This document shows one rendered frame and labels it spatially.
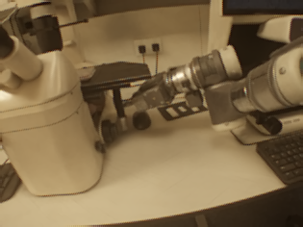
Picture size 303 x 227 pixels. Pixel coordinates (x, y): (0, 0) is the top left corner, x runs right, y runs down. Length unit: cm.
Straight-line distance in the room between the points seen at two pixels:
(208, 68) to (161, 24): 68
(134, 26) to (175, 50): 26
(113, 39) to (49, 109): 79
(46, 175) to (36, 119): 14
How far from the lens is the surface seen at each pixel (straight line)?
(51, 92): 35
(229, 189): 43
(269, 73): 32
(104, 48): 110
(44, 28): 55
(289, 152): 53
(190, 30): 113
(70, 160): 41
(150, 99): 47
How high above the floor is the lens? 108
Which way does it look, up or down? 27 degrees down
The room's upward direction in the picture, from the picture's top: 8 degrees counter-clockwise
